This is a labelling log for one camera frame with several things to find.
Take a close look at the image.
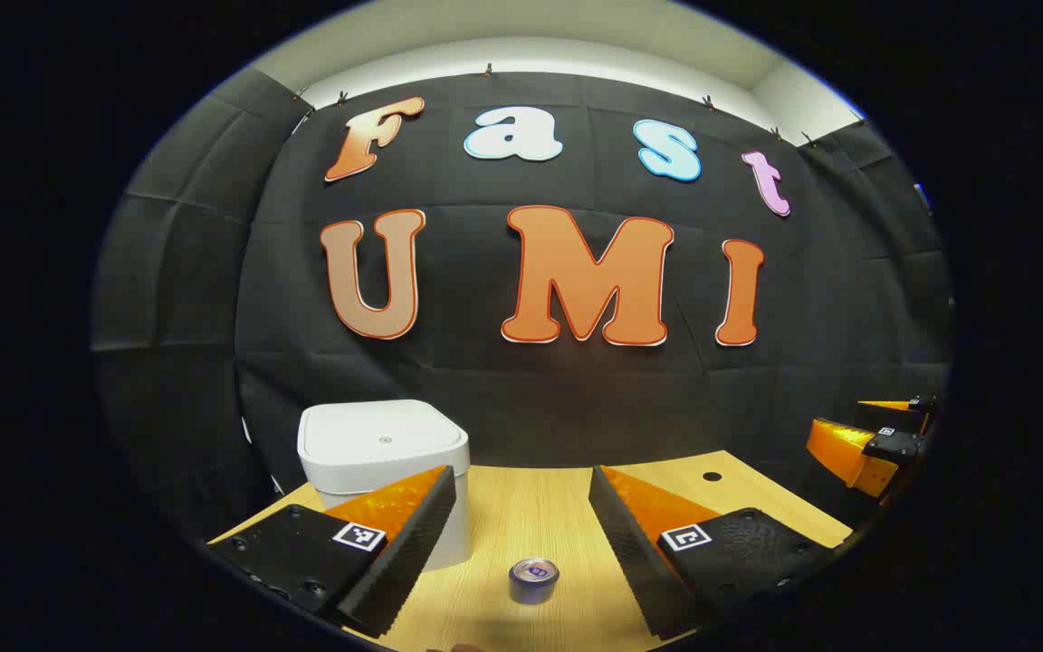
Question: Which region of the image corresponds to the white desktop garbage bin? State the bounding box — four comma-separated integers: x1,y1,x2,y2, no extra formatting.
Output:
297,399,471,571

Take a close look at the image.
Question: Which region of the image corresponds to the blue pop can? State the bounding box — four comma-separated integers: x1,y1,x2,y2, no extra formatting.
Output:
509,558,560,605

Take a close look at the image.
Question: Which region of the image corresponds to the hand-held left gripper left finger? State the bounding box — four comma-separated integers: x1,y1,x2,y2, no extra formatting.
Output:
206,465,457,638

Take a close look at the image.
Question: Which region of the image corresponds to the black backdrop cloth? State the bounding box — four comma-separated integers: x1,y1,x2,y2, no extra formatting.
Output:
91,68,953,544

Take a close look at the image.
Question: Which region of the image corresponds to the wooden desktop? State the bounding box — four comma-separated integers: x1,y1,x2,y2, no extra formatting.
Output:
206,450,853,652

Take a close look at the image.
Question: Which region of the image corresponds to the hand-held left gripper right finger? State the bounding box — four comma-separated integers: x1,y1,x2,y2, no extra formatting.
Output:
588,465,853,641

